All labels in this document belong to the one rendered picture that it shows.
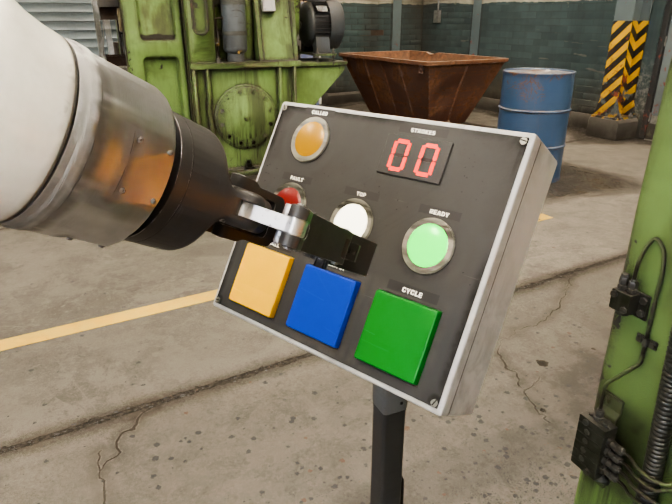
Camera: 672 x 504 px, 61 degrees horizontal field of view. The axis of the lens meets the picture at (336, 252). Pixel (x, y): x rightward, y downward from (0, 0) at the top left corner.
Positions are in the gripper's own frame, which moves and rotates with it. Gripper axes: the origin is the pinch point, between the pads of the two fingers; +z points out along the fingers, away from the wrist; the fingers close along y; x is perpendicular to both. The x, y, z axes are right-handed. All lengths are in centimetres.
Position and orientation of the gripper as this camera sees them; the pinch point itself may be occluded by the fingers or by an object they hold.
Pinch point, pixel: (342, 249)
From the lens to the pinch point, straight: 46.5
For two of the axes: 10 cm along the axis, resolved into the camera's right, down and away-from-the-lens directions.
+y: 7.6, 2.5, -6.0
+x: 3.3, -9.5, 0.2
